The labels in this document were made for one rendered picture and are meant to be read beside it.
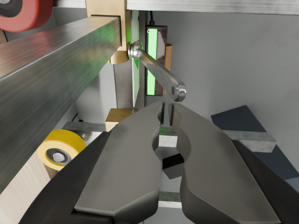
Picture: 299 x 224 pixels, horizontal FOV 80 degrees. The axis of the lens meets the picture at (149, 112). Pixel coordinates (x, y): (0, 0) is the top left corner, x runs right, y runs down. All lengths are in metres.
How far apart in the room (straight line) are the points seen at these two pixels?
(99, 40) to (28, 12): 0.11
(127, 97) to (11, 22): 0.30
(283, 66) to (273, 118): 0.39
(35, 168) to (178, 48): 0.97
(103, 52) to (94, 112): 0.48
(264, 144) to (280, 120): 1.21
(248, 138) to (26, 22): 0.41
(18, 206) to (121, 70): 0.42
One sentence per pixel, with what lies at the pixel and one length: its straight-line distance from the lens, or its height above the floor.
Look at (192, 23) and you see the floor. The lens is 1.15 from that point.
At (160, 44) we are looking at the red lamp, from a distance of 0.43.
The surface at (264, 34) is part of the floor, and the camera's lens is 1.28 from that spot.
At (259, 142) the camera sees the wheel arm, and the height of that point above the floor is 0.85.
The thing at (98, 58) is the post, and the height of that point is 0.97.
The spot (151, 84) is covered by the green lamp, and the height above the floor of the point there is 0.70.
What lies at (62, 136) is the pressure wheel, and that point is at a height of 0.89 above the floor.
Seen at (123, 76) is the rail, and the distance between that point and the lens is 0.47.
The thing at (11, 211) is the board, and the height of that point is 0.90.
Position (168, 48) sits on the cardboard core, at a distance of 1.08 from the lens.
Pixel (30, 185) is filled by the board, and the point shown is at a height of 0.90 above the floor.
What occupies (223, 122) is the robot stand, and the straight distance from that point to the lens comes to 1.32.
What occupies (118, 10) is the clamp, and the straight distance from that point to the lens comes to 0.26.
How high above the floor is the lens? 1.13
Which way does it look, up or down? 57 degrees down
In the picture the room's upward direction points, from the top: 174 degrees counter-clockwise
